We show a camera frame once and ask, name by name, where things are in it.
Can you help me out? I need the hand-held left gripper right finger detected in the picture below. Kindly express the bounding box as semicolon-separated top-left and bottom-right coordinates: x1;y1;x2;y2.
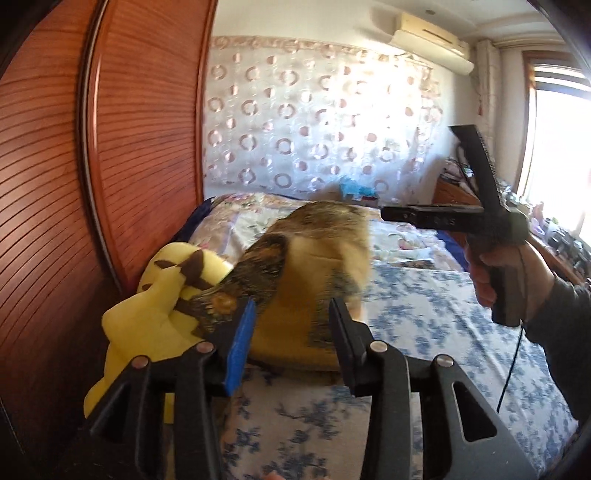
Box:
329;298;536;480

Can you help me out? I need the golden patterned cloth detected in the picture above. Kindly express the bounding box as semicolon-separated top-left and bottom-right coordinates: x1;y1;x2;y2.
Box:
191;200;375;374

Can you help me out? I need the wall air conditioner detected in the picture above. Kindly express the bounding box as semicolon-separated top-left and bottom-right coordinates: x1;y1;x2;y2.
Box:
390;11;475;75

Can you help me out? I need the yellow plush toy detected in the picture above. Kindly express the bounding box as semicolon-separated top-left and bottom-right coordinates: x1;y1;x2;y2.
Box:
83;242;234;423

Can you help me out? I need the dark blue bed sheet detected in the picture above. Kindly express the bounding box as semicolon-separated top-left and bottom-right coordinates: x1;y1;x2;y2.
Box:
436;228;467;271

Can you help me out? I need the sheer circle-patterned curtain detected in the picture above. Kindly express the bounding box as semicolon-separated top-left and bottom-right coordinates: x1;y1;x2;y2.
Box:
203;36;444;204

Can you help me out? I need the black cable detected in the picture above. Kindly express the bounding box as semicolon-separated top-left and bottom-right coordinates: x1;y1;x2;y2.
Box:
496;244;527;414

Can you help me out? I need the person's right hand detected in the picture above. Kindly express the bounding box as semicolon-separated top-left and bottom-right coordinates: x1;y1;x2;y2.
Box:
464;240;555;324

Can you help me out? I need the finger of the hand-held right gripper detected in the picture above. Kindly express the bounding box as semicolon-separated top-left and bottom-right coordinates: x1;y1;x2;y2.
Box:
381;206;462;229
450;124;502;210

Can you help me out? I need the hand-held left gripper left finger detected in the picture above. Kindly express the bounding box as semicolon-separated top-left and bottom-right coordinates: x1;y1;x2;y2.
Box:
88;298;257;480

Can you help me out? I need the pink floral quilt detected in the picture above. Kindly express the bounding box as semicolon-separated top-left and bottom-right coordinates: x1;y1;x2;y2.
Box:
189;191;462;273

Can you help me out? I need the blue plastic bag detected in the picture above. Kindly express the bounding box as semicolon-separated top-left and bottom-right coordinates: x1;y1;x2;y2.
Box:
339;182;377;197

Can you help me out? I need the wooden slatted wardrobe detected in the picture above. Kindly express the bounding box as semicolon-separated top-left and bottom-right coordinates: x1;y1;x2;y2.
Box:
0;0;218;462

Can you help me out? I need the beige window curtain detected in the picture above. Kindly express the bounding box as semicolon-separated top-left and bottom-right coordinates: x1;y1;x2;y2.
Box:
473;39;502;116

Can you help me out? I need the window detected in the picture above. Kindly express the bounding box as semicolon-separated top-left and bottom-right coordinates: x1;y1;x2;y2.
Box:
517;51;591;208

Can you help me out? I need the blue floral bed sheet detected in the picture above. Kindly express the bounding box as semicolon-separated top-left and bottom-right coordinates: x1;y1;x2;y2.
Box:
217;258;580;480

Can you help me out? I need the wooden low cabinet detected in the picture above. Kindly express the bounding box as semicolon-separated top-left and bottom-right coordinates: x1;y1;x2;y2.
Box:
431;178;591;282

